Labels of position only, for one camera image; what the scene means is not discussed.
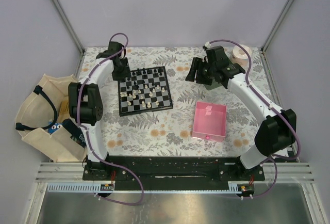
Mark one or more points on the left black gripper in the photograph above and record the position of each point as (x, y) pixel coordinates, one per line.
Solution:
(126, 74)

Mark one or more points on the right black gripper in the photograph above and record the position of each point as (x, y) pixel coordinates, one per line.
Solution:
(191, 76)

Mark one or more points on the black and grey chessboard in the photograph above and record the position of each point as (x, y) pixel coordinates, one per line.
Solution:
(145, 90)

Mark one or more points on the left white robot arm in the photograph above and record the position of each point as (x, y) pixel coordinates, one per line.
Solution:
(85, 102)

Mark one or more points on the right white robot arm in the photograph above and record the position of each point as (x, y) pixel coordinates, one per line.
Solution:
(277, 127)

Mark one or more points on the green plastic box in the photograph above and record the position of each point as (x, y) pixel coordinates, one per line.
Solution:
(213, 85)

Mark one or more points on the pink plastic box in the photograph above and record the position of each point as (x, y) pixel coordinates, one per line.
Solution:
(209, 122)

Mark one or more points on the tape roll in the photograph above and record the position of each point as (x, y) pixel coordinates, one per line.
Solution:
(239, 56)

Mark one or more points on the beige tote bag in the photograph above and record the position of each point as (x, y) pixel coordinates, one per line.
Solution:
(39, 112)

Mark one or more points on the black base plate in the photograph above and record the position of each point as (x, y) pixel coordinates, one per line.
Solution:
(160, 167)

